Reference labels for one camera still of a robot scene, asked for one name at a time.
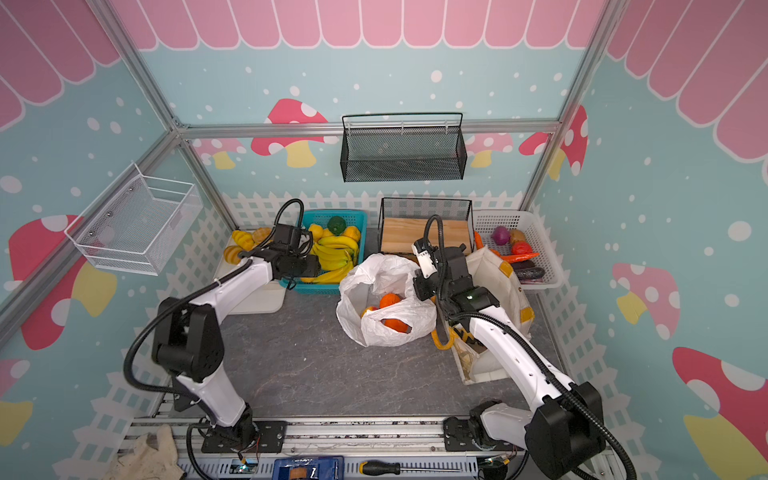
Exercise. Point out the black wall mesh basket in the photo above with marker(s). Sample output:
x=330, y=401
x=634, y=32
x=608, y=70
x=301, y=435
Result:
x=399, y=147

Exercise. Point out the dark eggplant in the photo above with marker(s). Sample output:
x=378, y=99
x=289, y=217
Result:
x=529, y=274

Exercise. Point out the yellow lemon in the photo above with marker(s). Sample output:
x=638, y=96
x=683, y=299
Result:
x=317, y=232

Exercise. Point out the black orange screwdriver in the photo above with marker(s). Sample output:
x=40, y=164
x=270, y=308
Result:
x=380, y=468

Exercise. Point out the orange fruit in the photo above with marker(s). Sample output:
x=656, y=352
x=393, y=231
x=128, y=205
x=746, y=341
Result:
x=389, y=300
x=397, y=325

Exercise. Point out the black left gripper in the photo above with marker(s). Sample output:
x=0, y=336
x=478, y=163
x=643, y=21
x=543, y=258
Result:
x=312, y=268

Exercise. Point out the purple onion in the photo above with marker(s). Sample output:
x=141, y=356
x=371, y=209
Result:
x=501, y=236

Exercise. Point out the white canvas tote bag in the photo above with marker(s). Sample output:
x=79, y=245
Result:
x=494, y=344

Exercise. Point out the black mesh wooden shelf rack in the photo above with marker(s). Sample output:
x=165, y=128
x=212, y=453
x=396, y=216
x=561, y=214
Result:
x=402, y=221

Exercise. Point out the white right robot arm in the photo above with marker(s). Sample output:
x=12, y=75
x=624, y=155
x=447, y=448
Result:
x=563, y=427

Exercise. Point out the brown potato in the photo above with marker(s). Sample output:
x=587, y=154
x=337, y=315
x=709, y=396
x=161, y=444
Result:
x=516, y=236

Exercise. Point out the green avocado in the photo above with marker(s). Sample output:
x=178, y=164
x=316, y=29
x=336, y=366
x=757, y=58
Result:
x=336, y=225

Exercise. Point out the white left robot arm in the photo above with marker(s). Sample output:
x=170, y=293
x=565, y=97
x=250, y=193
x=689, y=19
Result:
x=187, y=341

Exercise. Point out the white wall wire basket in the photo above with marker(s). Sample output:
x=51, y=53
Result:
x=136, y=224

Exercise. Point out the beige cloth rag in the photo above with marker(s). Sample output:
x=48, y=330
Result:
x=152, y=456

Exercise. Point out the blue box on rail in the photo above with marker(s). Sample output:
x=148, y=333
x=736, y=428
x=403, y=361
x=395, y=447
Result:
x=309, y=468

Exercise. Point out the yellow banana bunch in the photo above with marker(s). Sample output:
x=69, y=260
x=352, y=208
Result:
x=337, y=256

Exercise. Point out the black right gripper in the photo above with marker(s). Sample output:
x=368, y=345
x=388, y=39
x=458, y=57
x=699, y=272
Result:
x=424, y=289

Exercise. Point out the bread loaf pile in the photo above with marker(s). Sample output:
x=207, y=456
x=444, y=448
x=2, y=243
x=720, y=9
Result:
x=244, y=241

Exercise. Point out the white plastic vegetable basket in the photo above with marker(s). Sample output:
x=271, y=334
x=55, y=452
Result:
x=486, y=220

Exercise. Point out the red pepper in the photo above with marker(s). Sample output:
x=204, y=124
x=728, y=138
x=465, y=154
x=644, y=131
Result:
x=521, y=248

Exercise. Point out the orange carrot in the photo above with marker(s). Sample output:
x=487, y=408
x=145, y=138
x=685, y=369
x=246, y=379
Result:
x=516, y=258

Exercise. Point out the teal plastic fruit basket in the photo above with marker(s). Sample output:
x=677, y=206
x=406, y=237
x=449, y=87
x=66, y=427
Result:
x=356, y=229

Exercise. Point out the white plastic grocery bag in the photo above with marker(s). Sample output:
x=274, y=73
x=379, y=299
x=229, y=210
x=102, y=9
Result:
x=361, y=290

